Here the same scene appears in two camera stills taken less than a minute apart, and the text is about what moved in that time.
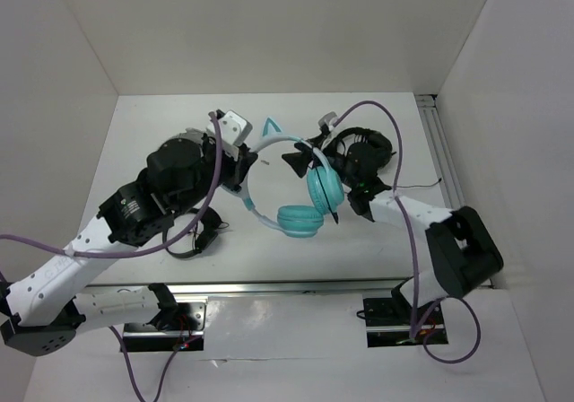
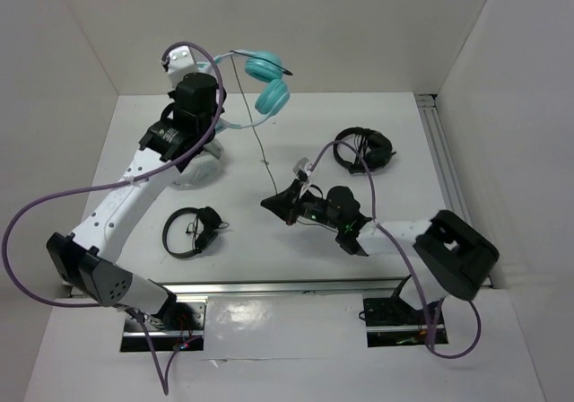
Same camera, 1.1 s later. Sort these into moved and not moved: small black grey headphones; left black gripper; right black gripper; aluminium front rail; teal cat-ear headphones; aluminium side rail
Moved: right black gripper; teal cat-ear headphones; left black gripper
Not moved: small black grey headphones; aluminium side rail; aluminium front rail
